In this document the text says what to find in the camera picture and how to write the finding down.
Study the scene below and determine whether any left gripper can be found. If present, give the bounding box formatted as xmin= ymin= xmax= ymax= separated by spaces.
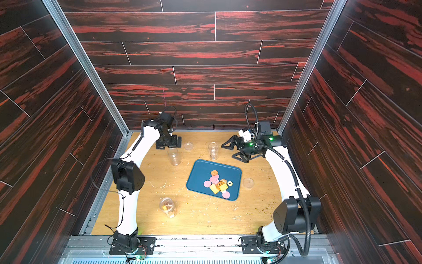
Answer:
xmin=157 ymin=132 xmax=182 ymax=150

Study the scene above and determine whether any clear jar lid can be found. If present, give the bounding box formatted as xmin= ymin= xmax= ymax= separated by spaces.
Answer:
xmin=242 ymin=178 xmax=255 ymax=190
xmin=184 ymin=143 xmax=194 ymax=151

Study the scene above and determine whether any clear jar with cookies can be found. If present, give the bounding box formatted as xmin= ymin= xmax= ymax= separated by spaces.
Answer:
xmin=208 ymin=142 xmax=219 ymax=161

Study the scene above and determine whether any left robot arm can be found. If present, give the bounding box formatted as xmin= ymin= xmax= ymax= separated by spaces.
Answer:
xmin=98 ymin=106 xmax=181 ymax=262

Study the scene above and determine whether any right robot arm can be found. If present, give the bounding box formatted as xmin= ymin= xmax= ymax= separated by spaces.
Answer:
xmin=222 ymin=103 xmax=322 ymax=264

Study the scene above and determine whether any yellow square cookie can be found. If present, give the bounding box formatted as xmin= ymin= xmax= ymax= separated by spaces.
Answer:
xmin=219 ymin=183 xmax=228 ymax=192
xmin=209 ymin=184 xmax=220 ymax=194

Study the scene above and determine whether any teal plastic tray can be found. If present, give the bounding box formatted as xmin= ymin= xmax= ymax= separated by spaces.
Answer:
xmin=186 ymin=159 xmax=242 ymax=201

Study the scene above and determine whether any pink round cookie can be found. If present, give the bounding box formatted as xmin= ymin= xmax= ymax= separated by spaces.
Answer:
xmin=203 ymin=180 xmax=212 ymax=188

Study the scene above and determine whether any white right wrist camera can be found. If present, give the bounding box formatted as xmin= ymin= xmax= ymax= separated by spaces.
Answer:
xmin=238 ymin=129 xmax=252 ymax=143

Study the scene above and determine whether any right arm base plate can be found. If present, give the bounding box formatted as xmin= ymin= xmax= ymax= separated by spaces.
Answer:
xmin=237 ymin=235 xmax=285 ymax=255

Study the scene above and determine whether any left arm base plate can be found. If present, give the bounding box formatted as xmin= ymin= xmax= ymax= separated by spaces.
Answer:
xmin=109 ymin=236 xmax=157 ymax=256

